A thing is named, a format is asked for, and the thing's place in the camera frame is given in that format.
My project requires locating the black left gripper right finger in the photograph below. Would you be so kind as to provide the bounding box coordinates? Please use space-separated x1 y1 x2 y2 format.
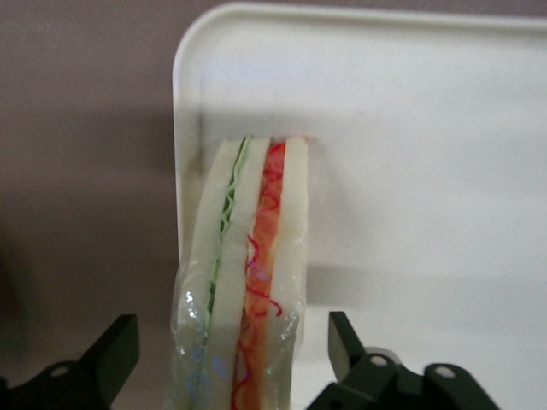
307 310 505 410

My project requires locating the cream plastic tray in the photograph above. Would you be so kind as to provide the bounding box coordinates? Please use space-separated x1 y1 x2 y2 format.
172 2 547 410

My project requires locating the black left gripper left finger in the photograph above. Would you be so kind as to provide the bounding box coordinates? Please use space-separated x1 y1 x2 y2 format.
0 313 141 410

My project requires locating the triangular sandwich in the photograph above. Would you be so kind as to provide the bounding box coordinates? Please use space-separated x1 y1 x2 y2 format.
164 134 311 410

